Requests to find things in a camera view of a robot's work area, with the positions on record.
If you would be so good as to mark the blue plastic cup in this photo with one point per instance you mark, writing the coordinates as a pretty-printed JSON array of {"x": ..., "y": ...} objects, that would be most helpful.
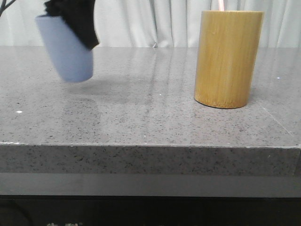
[{"x": 71, "y": 59}]

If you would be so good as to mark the white curtain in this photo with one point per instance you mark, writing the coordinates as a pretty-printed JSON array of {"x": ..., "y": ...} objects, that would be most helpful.
[{"x": 156, "y": 23}]

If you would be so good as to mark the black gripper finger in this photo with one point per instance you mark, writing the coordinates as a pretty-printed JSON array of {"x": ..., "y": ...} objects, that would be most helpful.
[{"x": 79, "y": 16}]

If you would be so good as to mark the bamboo cylinder holder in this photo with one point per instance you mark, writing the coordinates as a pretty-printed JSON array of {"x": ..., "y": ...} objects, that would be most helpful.
[{"x": 228, "y": 46}]

